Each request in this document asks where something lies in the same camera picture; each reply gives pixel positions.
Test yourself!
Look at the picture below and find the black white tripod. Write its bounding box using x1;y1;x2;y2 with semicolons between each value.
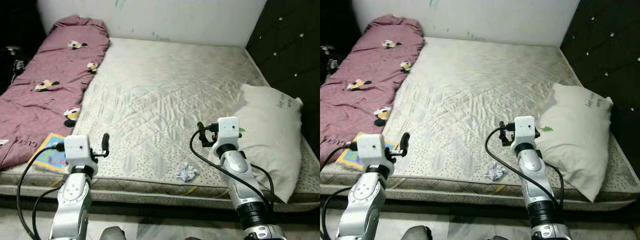
5;45;26;81
321;45;337;76

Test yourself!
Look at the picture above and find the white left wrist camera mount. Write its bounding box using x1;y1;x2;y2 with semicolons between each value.
356;134;396;173
63;134;98;173

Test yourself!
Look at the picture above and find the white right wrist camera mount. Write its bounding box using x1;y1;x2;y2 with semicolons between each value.
510;115;538;153
212;116;242;158

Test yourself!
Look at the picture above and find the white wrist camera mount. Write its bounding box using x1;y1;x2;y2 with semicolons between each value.
63;134;98;173
356;134;396;173
212;116;242;158
510;115;538;153

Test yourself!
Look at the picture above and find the grey left robot leg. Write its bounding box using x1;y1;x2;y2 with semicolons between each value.
100;226;127;240
402;226;433;240

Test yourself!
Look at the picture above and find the colourful children's book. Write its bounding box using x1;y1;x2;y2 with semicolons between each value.
336;132;401;171
28;132;71;174

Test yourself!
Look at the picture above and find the white paper ball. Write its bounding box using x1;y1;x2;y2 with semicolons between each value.
176;162;197;182
484;162;507;182

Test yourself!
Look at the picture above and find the pink cartoon print quilt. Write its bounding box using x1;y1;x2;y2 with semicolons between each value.
0;15;111;171
320;14;425;163

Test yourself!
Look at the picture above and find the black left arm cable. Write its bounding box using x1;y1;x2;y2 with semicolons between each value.
16;143;66;240
320;142;359;240

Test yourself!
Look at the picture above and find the white pillow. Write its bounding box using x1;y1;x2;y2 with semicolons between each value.
537;82;614;202
235;83;304;203

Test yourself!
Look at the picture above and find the black tufted headboard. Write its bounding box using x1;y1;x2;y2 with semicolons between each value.
560;0;640;176
246;0;320;151

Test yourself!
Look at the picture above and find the white quilted mattress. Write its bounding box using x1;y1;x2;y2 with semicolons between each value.
320;36;640;211
0;37;320;211

